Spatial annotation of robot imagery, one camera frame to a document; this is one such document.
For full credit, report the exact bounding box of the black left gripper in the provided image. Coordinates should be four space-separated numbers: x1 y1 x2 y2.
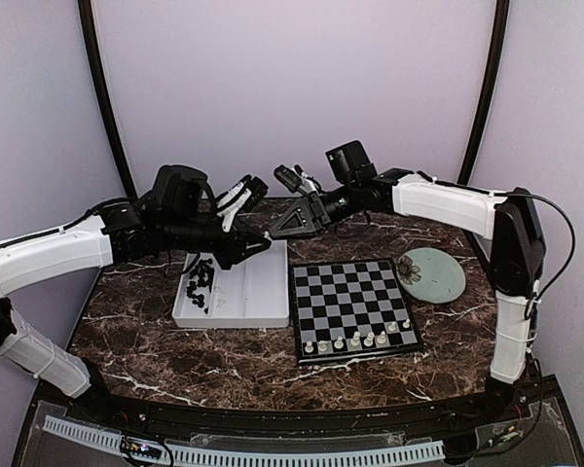
163 214 272 270

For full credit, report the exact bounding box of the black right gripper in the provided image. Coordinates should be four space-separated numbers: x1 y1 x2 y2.
270 181 360 240

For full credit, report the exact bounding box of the white plastic parts tray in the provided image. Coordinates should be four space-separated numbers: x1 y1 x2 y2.
172 240 289 329

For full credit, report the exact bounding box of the black and grey chessboard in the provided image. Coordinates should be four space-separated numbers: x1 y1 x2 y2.
289 258 423 365

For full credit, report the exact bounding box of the white chess king piece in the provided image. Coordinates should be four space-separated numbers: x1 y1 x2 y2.
363 332 375 347

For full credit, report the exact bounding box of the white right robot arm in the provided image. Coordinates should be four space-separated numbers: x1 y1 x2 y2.
269 164 546 384

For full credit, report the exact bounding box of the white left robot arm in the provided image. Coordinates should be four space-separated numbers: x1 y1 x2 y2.
0 200 271 424

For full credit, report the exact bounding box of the pile of black chess pieces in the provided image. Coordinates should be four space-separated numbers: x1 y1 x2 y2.
185 258 214 314

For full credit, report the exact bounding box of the light blue flower plate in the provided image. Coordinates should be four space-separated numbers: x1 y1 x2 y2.
396 248 466 304

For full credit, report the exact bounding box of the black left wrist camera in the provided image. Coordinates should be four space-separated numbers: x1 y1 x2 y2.
153 164 207 217

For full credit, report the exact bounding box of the white slotted cable duct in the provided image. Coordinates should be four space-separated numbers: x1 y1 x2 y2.
42 415 445 466

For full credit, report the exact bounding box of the black front rail base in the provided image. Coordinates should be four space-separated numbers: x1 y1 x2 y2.
33 377 566 439

